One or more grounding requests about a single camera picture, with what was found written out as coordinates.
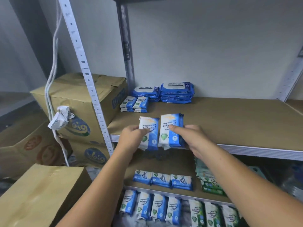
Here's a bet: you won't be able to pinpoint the person's left forearm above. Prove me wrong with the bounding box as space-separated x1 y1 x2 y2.
57 146 138 227

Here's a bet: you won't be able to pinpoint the water bottles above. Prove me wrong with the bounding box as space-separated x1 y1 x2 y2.
279 160 303 201

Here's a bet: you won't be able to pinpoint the small green packets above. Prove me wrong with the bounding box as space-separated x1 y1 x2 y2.
201 178 227 197

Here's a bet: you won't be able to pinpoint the grey metal shelf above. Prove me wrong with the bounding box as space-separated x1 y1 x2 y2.
56 0 303 208

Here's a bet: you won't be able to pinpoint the person's left hand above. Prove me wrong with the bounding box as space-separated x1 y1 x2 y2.
116 124 152 155

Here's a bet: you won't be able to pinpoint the person's right hand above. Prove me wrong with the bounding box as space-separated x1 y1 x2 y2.
169 124 209 157

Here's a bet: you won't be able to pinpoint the person's right forearm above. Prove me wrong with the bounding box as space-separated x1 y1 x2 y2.
192 139 303 227

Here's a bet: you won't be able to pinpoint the group of green pine packets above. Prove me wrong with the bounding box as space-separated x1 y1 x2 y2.
189 198 242 227

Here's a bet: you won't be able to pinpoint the plain cardboard box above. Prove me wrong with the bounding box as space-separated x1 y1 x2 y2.
0 163 93 227

